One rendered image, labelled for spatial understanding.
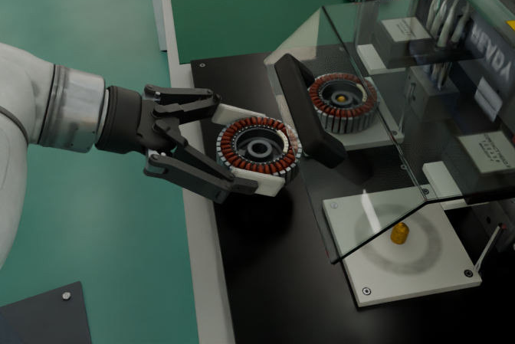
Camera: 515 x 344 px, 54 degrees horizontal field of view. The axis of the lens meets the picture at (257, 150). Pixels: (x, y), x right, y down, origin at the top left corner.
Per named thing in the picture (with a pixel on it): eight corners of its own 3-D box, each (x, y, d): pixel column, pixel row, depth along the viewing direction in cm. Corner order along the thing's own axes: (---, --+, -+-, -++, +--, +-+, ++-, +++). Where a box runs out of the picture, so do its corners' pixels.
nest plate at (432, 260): (358, 307, 59) (359, 302, 58) (323, 205, 69) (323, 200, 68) (479, 286, 60) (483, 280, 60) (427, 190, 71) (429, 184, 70)
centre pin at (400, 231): (393, 245, 63) (398, 232, 61) (388, 232, 64) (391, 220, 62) (408, 243, 63) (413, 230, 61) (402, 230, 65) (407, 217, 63)
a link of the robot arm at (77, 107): (34, 162, 55) (90, 172, 57) (50, 99, 49) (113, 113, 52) (42, 108, 61) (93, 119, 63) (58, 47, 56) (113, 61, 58)
